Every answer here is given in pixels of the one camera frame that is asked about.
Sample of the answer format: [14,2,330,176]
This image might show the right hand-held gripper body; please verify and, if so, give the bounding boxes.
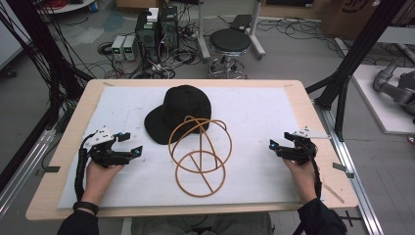
[276,126,332,165]

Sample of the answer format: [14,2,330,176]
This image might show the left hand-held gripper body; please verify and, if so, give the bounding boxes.
[83,126,132,169]

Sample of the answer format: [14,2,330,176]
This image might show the black baseball cap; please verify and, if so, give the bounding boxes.
[143,84,212,146]

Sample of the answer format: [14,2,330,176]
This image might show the brown wire hat stand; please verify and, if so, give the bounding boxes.
[167,115,234,199]

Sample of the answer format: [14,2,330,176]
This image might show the person's left hand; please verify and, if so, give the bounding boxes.
[81,160,125,207]

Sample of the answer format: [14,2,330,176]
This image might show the person's right hand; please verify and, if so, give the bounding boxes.
[283,158,318,205]

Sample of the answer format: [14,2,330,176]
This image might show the white foam mat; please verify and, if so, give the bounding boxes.
[57,85,325,210]

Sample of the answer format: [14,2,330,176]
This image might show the light wooden table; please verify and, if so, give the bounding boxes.
[24,78,359,221]

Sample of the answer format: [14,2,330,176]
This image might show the black wristband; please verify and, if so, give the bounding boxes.
[71,201,100,215]

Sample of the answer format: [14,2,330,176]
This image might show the grey power supply unit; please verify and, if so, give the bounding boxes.
[111,35,127,62]
[122,35,139,62]

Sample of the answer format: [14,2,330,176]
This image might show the white platform board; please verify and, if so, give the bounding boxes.
[351,64,415,135]

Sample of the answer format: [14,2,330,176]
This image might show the person's grey trousers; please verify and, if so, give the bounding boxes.
[130,212,273,235]

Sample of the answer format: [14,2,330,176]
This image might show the black computer tower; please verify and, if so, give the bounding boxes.
[159,5,180,52]
[134,11,161,65]

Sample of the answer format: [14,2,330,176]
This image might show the black round stool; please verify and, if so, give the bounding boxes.
[207,27,253,79]

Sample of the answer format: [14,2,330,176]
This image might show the white stand legs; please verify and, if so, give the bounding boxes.
[195,0,266,64]

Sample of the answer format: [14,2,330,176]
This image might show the cardboard box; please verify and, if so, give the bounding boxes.
[320,0,405,41]

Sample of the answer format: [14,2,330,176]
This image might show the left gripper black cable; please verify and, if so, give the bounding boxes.
[73,132,99,203]

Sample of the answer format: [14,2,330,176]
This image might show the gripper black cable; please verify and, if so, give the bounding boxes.
[73,132,99,203]
[306,146,324,200]

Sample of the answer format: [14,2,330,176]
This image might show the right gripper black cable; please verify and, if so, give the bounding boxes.
[306,146,324,200]

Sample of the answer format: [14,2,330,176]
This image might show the aluminium rail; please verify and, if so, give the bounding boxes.
[0,128,57,218]
[313,101,386,235]

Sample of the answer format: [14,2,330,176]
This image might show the tangle of floor cables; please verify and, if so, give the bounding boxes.
[97,19,204,80]

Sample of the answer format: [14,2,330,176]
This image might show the black metal frame post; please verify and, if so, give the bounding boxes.
[305,0,409,142]
[5,0,94,99]

